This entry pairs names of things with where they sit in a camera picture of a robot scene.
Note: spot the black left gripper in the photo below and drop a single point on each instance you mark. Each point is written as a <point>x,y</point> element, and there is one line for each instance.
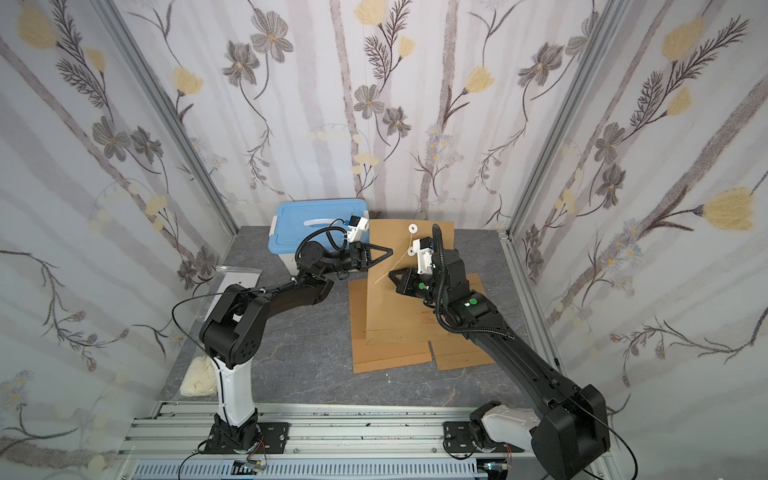
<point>360,257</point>

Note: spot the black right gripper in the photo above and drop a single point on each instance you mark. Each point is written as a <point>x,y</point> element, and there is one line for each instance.
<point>411,280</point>

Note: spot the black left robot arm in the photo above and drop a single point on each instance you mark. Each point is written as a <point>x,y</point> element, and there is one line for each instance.
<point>233,330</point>

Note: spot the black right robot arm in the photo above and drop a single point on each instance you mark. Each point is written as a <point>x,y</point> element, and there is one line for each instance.
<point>570,429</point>

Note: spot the clear plastic zip bag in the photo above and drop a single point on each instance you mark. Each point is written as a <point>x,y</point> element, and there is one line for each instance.
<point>230,275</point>

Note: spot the bag of white material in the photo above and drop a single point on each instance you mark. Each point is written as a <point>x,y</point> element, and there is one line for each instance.
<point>200,379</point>

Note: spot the blue lid storage box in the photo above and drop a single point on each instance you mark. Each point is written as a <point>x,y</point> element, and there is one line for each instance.
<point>294,221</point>

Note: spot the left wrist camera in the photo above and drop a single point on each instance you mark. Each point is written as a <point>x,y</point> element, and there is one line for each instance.
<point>357,229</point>

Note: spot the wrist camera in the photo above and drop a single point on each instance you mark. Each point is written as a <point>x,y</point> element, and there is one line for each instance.
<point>422,250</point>
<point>357,229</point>

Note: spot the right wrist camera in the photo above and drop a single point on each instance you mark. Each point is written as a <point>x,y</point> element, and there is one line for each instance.
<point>422,250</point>

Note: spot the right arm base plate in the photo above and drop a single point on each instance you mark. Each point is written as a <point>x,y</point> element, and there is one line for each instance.
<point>467,437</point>

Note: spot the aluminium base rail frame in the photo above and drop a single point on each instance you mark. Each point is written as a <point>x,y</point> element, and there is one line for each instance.
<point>176,430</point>

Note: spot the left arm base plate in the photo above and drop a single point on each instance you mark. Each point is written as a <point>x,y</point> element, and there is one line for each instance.
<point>270,438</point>

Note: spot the white slotted cable duct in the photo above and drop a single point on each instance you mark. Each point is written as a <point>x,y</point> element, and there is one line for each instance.
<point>310,469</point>

